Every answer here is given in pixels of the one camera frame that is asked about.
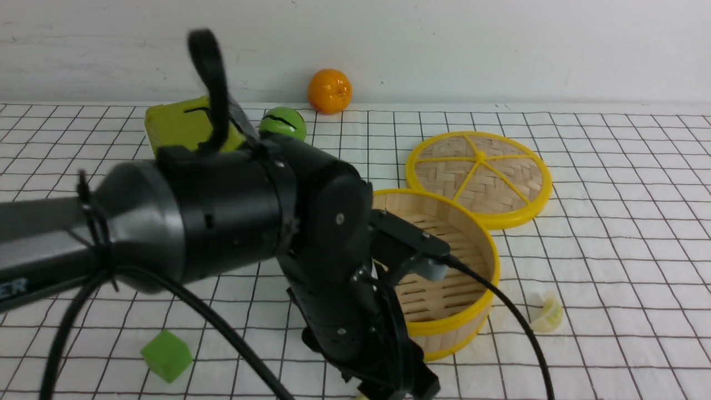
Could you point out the orange fruit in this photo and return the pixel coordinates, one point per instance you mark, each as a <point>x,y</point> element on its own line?
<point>329,91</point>

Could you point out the green striped ball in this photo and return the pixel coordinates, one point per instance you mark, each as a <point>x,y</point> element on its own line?
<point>285,121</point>

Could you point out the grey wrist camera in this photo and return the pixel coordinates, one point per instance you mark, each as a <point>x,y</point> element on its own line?
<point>399,248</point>

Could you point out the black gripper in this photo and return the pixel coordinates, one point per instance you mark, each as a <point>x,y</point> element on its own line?
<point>387,363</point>

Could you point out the green foam cube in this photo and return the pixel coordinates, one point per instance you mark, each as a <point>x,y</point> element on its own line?
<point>167,356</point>

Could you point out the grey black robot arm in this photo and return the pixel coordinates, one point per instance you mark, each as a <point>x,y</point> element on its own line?
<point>186,216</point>

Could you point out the yellow bamboo steamer tray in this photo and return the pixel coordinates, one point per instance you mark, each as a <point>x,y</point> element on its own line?
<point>444,316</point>

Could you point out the yellow bamboo steamer lid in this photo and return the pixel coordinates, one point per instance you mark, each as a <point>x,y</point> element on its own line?
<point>499,181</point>

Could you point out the pale yellow dumpling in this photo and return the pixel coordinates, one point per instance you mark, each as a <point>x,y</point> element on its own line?
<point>551,316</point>

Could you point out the green lid white box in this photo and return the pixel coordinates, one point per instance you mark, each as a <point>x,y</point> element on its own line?
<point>186,123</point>

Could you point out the white black grid tablecloth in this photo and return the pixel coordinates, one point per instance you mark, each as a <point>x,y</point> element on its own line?
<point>623,241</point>

